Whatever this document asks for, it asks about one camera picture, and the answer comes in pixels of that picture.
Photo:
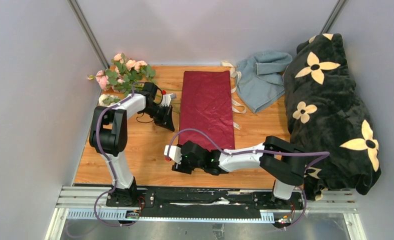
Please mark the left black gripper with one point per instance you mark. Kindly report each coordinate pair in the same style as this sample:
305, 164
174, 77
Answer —
166, 121

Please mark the dark red wrapping paper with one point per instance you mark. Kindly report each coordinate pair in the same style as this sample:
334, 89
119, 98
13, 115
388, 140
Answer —
206, 105

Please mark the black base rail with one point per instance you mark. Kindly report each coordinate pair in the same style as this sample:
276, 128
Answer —
203, 203

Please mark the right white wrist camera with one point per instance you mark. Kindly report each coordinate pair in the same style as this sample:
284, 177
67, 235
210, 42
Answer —
173, 153

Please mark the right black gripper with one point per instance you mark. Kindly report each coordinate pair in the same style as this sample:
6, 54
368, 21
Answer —
182, 168

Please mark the white rose stem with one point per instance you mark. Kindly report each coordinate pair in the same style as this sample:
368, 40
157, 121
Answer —
106, 100

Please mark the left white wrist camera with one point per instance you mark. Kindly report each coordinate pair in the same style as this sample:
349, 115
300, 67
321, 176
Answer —
167, 98

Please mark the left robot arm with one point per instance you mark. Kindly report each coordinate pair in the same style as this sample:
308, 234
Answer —
108, 136

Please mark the black flower-pattern blanket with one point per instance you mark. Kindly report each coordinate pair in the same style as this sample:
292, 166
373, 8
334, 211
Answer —
326, 114

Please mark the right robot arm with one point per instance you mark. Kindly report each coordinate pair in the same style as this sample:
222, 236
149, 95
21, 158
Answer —
281, 159

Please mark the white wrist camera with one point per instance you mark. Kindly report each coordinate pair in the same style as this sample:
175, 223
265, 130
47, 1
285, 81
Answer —
167, 98
173, 153

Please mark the pink rose stem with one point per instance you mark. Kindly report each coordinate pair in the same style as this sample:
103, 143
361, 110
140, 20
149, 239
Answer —
109, 80

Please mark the blue towel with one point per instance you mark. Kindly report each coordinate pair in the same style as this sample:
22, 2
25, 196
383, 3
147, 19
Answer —
259, 81

